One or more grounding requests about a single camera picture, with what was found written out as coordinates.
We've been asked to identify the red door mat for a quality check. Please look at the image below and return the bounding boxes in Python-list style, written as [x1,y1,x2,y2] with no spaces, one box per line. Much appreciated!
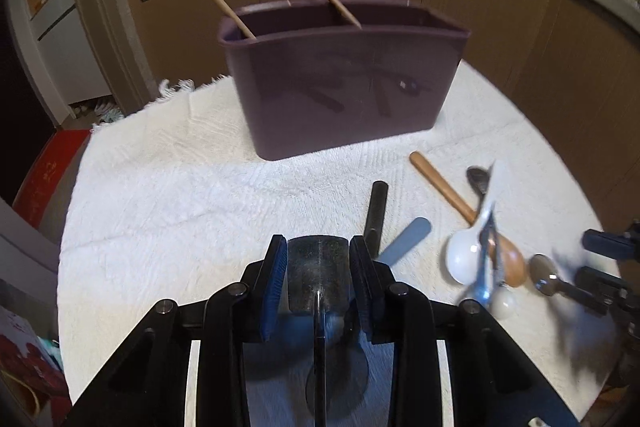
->
[12,129,91,238]

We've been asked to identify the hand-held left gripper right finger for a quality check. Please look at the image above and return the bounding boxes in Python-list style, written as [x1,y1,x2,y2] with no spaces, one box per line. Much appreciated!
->
[349,234,583,427]

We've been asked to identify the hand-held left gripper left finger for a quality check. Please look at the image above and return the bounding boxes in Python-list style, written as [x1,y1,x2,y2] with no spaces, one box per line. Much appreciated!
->
[65,234,288,427]

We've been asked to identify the wooden spoon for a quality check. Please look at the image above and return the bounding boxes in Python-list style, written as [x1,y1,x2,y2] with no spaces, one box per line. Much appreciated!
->
[409,151,527,288]

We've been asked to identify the patterned slipper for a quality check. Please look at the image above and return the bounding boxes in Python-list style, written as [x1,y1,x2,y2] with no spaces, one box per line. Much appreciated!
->
[90,99,121,124]

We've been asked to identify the small metal spoon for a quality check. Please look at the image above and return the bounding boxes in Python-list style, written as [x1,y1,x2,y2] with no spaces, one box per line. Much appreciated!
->
[466,166,491,208]

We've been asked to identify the black-handled utensil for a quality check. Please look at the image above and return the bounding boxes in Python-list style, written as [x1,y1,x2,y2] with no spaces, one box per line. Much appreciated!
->
[364,181,390,258]

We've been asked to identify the metal spatula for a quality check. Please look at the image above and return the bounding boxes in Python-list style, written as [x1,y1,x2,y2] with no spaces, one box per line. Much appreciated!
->
[286,236,371,427]

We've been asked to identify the white textured tablecloth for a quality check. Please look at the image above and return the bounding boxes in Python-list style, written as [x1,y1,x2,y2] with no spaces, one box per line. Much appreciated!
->
[57,59,626,427]

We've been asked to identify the light blue plastic spatula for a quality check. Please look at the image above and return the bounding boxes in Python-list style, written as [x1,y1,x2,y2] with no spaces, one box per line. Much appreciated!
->
[378,217,432,268]

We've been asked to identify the blue metal utensil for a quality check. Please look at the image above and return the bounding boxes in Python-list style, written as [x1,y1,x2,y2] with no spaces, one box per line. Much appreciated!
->
[462,202,506,308]

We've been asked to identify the white plastic spoon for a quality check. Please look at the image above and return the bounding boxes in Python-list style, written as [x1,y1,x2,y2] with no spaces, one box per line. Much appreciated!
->
[445,159,501,285]

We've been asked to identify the white shoe cabinet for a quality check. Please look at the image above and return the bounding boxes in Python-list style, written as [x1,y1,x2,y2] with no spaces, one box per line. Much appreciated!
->
[10,0,113,122]

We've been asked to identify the colourful plastic bag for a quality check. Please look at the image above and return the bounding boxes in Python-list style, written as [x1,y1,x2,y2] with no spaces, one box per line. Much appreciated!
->
[0,307,71,427]

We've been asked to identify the brown kitchen cabinet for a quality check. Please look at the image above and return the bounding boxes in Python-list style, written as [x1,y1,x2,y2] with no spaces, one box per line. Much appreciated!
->
[115,0,640,188]

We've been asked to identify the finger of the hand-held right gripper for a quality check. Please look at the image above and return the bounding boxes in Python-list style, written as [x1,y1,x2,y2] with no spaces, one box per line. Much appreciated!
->
[581,219,640,260]
[574,267,633,317]

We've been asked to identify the small white spoon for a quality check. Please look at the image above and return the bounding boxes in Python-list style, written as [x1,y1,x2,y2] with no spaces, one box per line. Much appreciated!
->
[489,287,517,320]

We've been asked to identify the purple utensil holder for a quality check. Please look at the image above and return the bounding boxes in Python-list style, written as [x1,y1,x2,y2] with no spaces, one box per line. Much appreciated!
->
[216,0,472,162]

